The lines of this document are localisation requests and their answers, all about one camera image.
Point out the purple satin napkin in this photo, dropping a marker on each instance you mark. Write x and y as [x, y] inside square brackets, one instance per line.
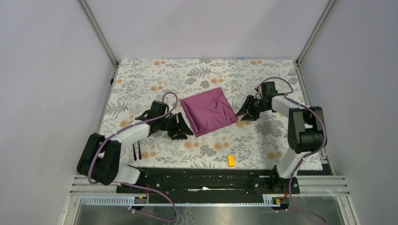
[208, 111]

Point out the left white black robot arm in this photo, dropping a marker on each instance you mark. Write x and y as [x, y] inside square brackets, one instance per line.
[100, 159]

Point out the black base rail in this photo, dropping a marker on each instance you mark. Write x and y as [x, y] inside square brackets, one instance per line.
[203, 186]

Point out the yellow block near front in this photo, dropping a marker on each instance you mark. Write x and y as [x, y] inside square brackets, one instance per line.
[230, 161]

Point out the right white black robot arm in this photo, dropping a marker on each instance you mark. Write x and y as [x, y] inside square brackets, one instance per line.
[306, 135]

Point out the dark purple fork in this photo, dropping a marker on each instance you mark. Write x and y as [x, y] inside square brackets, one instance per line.
[134, 153]

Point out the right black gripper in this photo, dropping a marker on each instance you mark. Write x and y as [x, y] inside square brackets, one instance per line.
[247, 106]

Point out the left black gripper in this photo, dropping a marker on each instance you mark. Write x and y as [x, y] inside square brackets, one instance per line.
[181, 124]

